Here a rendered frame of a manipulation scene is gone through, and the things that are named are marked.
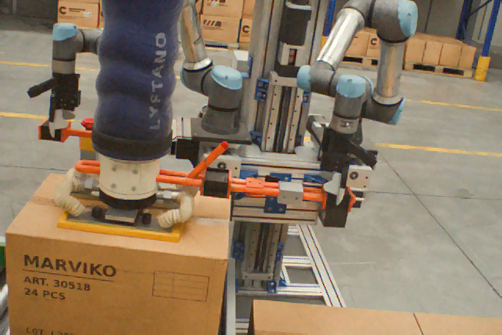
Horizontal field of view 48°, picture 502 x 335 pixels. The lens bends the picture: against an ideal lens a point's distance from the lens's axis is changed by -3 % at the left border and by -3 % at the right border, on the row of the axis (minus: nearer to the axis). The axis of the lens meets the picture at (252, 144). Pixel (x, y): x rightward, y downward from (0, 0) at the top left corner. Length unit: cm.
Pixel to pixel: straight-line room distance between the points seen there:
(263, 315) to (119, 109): 92
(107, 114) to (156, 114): 13
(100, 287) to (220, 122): 81
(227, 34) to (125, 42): 736
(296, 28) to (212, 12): 655
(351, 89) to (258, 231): 110
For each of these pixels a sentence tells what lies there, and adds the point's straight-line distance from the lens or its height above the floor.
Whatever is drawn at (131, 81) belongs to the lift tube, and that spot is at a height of 137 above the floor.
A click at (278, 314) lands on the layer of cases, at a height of 54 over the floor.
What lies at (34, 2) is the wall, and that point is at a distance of 1021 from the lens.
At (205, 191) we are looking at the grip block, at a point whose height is 107.
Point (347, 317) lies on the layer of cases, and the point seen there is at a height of 54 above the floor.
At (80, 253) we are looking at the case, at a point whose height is 91.
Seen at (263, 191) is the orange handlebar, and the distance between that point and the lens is 166.
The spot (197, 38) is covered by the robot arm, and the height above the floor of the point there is 137.
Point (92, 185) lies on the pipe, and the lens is 173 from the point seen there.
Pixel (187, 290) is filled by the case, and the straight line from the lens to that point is 163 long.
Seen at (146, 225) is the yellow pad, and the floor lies 97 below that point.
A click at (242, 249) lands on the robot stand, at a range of 260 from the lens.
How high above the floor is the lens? 177
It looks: 20 degrees down
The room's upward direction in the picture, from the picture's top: 8 degrees clockwise
